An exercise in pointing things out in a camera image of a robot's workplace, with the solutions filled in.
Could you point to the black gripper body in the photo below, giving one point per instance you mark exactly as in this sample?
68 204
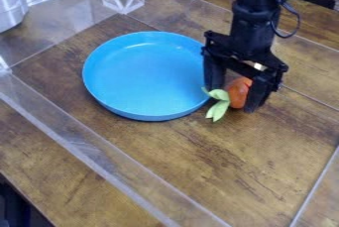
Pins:
244 48

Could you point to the blue round tray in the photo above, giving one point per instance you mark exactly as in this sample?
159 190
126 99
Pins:
146 75

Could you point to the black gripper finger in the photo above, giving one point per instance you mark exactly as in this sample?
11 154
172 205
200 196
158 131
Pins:
214 72
266 83

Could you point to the clear acrylic enclosure panel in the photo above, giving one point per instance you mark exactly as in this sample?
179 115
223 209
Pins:
174 208

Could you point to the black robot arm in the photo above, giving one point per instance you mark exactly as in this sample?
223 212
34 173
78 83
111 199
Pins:
243 50

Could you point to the orange toy carrot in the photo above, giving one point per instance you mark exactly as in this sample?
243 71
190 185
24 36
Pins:
230 97

